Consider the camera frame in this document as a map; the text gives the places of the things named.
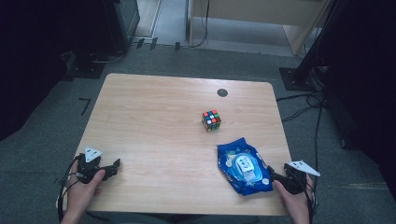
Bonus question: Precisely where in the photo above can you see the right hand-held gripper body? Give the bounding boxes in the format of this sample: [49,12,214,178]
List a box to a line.
[281,160,321,195]

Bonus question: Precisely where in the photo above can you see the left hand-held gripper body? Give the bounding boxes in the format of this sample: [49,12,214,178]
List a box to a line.
[76,147,106,185]

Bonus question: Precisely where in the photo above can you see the blue wet wipes pack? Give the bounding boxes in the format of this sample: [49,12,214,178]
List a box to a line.
[217,136,275,197]

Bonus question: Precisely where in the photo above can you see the multicoloured puzzle cube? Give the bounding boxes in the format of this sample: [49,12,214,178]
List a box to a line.
[201,109,222,133]

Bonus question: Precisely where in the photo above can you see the person's right hand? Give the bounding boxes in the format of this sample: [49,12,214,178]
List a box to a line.
[274,175,316,216]

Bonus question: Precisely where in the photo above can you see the person's left hand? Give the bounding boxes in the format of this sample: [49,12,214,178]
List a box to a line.
[66,161,106,208]

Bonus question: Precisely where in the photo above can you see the black angled floor tape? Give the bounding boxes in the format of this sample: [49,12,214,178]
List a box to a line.
[78,97,92,117]

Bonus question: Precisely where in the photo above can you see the person's dark clothed lap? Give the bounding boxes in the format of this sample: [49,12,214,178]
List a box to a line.
[108,213,261,224]

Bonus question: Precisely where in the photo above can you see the black flat stand base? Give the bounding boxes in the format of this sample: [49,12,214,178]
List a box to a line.
[64,50,106,79]

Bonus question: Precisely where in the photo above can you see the dark curtain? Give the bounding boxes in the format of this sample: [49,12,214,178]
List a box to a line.
[317,0,396,202]
[0,0,110,143]

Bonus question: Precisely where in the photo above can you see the black cabinet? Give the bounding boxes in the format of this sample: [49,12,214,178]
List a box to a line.
[103,0,141,55]

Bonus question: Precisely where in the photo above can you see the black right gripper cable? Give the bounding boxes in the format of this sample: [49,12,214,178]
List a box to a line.
[303,176,318,224]

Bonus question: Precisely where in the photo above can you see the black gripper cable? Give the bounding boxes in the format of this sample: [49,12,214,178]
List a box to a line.
[56,155,82,223]
[303,176,318,224]

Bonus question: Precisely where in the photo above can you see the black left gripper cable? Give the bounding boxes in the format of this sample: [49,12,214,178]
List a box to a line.
[56,155,82,223]

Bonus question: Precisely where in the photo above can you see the long black floor cable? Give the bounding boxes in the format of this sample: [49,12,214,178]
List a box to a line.
[312,104,325,191]

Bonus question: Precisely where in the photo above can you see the black looped floor cables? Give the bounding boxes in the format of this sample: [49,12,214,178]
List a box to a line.
[276,91,327,123]

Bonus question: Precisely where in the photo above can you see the black stand with base plate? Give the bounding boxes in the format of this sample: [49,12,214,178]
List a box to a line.
[278,0,344,93]

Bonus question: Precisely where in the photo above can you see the grey curved floor cable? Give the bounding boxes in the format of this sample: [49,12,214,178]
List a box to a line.
[92,50,127,64]

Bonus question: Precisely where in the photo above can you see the black hanging cable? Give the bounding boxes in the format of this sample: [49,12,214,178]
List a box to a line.
[190,0,210,49]

